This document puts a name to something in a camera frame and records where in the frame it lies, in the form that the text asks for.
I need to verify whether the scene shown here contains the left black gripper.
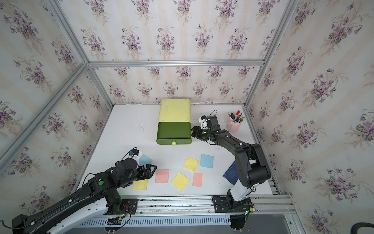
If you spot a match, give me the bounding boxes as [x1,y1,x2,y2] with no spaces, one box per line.
[116,164,159,190]

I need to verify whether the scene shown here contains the blue sticky note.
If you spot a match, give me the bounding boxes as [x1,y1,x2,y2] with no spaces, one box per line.
[139,155,153,166]
[200,154,214,169]

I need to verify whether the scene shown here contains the green top drawer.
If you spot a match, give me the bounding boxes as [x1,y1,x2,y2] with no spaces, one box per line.
[156,122,192,145]

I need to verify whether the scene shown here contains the yellow sticky note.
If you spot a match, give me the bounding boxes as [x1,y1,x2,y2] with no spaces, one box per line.
[183,157,199,172]
[171,172,190,192]
[133,179,148,191]

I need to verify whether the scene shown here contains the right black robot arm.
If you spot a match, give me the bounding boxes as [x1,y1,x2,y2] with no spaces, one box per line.
[191,126,271,202]

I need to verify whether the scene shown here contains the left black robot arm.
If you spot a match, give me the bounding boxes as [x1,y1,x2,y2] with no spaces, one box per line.
[9,158,157,234]

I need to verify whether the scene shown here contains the large pink sticky note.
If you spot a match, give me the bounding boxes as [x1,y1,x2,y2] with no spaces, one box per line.
[155,169,169,183]

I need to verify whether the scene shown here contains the yellow-green drawer cabinet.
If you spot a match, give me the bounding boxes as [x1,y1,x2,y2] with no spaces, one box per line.
[158,99,191,123]

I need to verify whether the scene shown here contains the small pink sticky note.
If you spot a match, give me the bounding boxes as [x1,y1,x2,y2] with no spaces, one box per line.
[192,173,203,187]

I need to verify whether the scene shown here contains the pink pen holder cup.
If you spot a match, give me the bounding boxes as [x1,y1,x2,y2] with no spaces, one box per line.
[227,120,242,133]

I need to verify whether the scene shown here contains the pens in cup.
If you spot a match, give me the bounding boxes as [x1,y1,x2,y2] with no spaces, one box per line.
[228,110,245,123]

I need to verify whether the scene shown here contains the dark blue notebook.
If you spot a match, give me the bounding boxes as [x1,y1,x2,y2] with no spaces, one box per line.
[223,161,239,186]

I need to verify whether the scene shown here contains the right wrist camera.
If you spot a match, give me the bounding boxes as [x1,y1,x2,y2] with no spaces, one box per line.
[198,117,207,129]

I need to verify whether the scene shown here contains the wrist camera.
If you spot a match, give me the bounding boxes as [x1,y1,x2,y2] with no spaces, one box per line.
[128,149,142,160]
[198,117,207,129]

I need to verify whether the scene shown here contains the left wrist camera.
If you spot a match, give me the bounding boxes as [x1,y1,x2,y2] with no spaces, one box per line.
[128,149,142,160]

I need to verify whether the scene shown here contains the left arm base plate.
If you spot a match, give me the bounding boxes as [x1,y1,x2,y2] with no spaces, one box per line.
[105,199,139,215]

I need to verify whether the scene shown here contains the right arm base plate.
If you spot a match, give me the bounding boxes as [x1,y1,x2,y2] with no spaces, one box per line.
[212,196,255,214]

